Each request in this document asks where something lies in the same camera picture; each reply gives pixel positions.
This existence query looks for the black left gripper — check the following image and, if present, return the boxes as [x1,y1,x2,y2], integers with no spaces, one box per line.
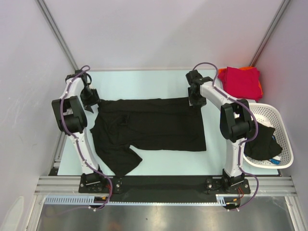
[80,86,102,113]

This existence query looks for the black t shirt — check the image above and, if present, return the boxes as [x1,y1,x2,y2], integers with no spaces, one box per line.
[90,97,206,178]
[244,123,282,161]

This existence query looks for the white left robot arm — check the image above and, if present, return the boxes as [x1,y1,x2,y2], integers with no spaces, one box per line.
[51,65,107,193]

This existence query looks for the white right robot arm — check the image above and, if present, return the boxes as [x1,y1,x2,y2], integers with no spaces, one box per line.
[186,70,258,193]

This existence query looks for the folded red t shirt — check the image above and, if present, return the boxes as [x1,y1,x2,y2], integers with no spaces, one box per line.
[218,66,262,102]

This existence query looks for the white plastic laundry basket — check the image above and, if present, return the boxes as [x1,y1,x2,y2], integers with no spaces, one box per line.
[244,103,294,169]

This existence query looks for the black t shirt in basket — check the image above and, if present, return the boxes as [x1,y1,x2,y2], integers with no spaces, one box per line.
[244,123,282,161]

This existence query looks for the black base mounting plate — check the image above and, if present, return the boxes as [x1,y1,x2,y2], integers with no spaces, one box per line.
[78,174,251,204]

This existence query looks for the blue white garment in basket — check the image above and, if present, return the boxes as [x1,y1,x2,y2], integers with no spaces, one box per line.
[269,135,282,165]

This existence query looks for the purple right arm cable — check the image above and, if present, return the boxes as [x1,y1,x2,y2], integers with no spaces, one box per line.
[193,62,260,212]

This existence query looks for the right aluminium corner post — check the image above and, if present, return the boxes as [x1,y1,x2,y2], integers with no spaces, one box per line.
[249,0,292,66]

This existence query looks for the aluminium corner post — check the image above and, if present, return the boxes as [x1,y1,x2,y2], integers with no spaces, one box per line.
[35,0,79,70]
[249,0,292,66]

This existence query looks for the white slotted cable duct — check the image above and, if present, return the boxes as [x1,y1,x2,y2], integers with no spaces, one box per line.
[44,194,114,205]

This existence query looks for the left aluminium corner post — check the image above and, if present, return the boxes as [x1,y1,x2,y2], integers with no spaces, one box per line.
[35,0,79,70]

